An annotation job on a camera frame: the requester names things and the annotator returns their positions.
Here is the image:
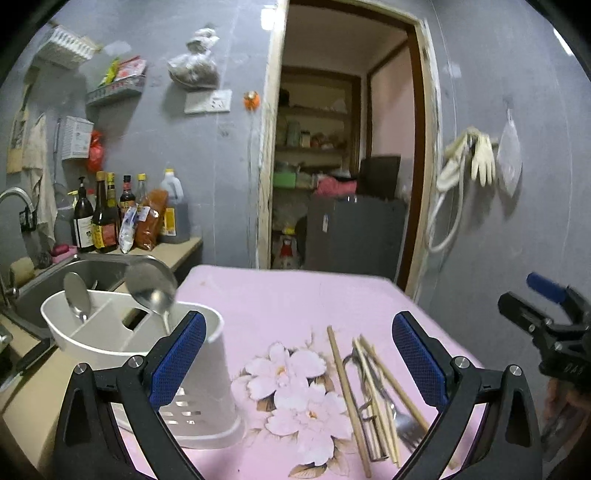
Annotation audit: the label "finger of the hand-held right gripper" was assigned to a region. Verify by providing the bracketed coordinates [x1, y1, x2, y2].
[498, 291, 561, 340]
[527, 272, 591, 324]

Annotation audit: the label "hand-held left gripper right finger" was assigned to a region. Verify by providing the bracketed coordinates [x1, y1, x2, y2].
[392, 311, 544, 480]

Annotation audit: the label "white wall box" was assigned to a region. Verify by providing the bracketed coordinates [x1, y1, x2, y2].
[61, 115, 95, 161]

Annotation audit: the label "hanging beige towel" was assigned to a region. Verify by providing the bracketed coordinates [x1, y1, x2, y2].
[23, 114, 59, 241]

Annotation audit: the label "metal wire utensil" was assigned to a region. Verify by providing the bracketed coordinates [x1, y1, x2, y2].
[344, 350, 389, 462]

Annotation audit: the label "dark soy sauce bottle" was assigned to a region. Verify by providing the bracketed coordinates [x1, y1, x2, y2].
[92, 172, 121, 254]

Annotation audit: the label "pink cloth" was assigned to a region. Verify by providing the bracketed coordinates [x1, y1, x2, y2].
[316, 178, 359, 197]

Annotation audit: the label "white plastic utensil holder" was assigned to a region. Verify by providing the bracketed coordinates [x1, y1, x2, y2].
[41, 290, 245, 449]

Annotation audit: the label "person's right hand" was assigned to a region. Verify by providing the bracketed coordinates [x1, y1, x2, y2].
[545, 376, 591, 462]

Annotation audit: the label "yellow sponge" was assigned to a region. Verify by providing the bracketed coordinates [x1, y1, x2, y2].
[9, 258, 36, 283]

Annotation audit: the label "stainless steel sink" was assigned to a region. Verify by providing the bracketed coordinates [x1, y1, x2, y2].
[7, 255, 178, 340]

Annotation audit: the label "metal faucet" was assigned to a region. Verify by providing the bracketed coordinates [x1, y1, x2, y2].
[0, 187, 37, 298]

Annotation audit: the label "white oil jug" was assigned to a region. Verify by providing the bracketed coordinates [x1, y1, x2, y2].
[158, 168, 191, 243]

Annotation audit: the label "dark red-capped sauce bottle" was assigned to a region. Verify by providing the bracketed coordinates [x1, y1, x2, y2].
[119, 175, 137, 222]

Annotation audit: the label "red and white bottle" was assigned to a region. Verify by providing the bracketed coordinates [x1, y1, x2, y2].
[272, 226, 304, 270]

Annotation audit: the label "small metal spoon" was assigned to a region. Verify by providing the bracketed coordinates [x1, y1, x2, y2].
[63, 272, 93, 324]

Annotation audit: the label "white and blue packet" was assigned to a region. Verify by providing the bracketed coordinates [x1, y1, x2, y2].
[118, 206, 139, 254]

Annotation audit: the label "black monitor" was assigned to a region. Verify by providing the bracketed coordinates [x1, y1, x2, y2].
[360, 156, 402, 200]

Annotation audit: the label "white hose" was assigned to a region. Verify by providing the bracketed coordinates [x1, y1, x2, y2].
[427, 129, 472, 253]

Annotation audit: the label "orange spice bag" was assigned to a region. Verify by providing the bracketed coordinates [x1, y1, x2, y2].
[134, 189, 170, 253]

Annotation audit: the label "hanging clear flat bag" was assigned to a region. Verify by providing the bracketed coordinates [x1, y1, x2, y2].
[496, 108, 524, 195]

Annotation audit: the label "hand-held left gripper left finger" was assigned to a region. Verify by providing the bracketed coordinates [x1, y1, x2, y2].
[52, 311, 207, 480]

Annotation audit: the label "wooden door frame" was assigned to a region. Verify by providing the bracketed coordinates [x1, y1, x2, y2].
[255, 0, 440, 302]

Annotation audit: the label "red snack packet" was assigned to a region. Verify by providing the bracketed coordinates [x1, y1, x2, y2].
[115, 56, 147, 82]

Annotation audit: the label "metal fork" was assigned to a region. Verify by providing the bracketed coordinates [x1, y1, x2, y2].
[369, 364, 428, 452]

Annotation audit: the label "hanging clear plastic bag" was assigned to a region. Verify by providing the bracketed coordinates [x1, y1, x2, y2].
[167, 28, 221, 89]

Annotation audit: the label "wooden pantry shelf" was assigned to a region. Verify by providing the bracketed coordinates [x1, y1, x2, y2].
[272, 65, 362, 269]

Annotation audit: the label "cream rubber gloves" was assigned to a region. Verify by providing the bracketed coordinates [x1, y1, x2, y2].
[470, 129, 498, 186]

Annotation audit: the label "large metal spoon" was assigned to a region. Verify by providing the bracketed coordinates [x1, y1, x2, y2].
[124, 261, 178, 334]

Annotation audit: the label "white wall basket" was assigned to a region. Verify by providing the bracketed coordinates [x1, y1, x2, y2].
[37, 25, 100, 70]

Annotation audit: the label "white wall socket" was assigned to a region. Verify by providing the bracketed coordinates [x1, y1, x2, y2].
[185, 90, 232, 114]

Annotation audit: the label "red plastic bag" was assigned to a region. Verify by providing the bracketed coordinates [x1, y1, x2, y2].
[88, 130, 105, 173]

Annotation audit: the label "grey wall shelf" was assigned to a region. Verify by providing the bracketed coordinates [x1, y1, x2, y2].
[86, 76, 147, 108]

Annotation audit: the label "yellow green packet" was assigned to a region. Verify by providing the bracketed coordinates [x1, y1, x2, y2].
[99, 58, 121, 87]

